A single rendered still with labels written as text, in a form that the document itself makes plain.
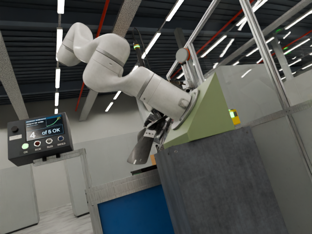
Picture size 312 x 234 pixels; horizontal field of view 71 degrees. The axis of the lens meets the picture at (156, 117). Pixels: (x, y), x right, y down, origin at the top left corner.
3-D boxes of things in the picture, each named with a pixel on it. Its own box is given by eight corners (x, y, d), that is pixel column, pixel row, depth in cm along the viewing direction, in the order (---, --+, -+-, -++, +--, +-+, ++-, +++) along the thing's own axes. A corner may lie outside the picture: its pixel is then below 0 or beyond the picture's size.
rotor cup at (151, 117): (155, 135, 176) (140, 128, 175) (162, 119, 179) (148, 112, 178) (158, 134, 162) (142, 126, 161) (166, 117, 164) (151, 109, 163)
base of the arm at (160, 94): (205, 84, 81) (163, 58, 79) (181, 128, 77) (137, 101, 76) (188, 95, 100) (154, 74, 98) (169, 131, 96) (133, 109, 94)
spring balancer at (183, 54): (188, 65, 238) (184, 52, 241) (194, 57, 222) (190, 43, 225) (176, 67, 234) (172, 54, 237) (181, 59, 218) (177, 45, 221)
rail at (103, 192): (242, 158, 131) (237, 145, 132) (246, 158, 127) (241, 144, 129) (88, 205, 106) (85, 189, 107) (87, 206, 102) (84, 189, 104)
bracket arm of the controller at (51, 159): (86, 154, 111) (85, 148, 112) (86, 153, 108) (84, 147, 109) (35, 166, 104) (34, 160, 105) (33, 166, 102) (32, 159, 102)
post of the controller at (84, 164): (93, 187, 108) (85, 148, 112) (92, 187, 105) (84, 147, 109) (86, 189, 107) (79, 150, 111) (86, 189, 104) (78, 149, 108)
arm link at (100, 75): (155, 71, 80) (98, 36, 78) (129, 114, 82) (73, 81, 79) (153, 74, 92) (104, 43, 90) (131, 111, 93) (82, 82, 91)
